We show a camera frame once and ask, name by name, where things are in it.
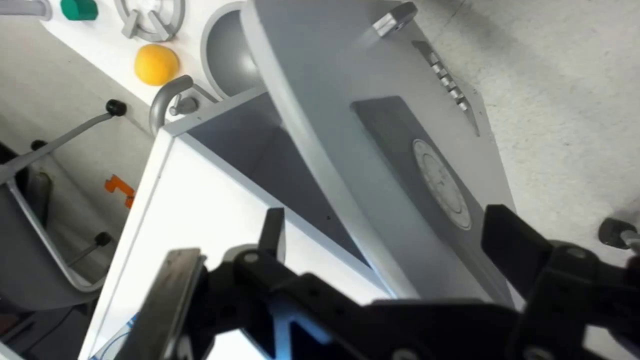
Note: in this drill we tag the grey stand black feet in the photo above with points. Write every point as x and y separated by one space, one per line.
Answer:
63 137

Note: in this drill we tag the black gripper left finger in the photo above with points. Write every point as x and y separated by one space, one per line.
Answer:
273 266

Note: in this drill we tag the white toy cabinet body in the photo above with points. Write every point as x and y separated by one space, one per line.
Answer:
200 220

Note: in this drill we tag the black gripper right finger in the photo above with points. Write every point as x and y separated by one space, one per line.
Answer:
526 260

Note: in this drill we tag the grey toy burner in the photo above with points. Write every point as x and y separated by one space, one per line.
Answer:
150 18

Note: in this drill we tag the white toy kitchen counter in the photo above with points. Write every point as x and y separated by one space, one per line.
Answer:
111 57

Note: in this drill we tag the grey toy faucet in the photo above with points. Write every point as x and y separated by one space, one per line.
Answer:
166 97

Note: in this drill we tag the black round knob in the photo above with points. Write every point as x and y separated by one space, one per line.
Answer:
617 232

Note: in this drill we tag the yellow toy ball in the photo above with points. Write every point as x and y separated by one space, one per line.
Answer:
157 64

